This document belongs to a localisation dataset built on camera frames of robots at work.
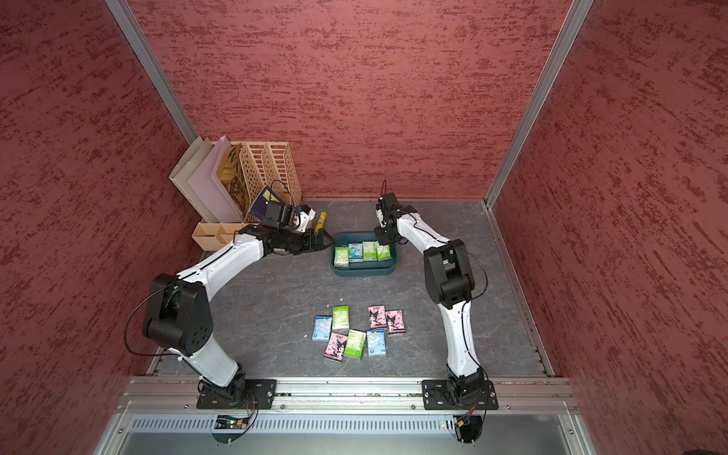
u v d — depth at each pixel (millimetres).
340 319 852
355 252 1002
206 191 940
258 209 997
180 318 458
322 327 833
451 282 585
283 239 742
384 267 981
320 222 1106
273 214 709
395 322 849
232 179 997
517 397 753
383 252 1001
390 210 814
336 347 796
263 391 745
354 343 810
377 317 853
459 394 650
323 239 809
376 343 809
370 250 1002
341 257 997
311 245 775
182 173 873
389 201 835
